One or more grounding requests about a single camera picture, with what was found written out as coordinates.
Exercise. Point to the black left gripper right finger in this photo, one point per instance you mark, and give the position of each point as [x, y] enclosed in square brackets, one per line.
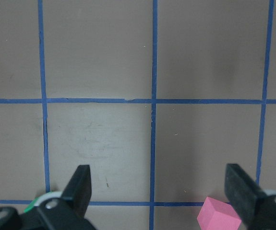
[255, 207]

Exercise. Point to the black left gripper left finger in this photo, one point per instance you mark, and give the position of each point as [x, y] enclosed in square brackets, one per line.
[67, 211]

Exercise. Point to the green foam cube near left base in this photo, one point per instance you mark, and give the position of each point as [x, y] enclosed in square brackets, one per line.
[37, 201]

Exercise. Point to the pink foam cube centre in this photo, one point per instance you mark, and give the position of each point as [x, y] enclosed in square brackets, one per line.
[217, 215]

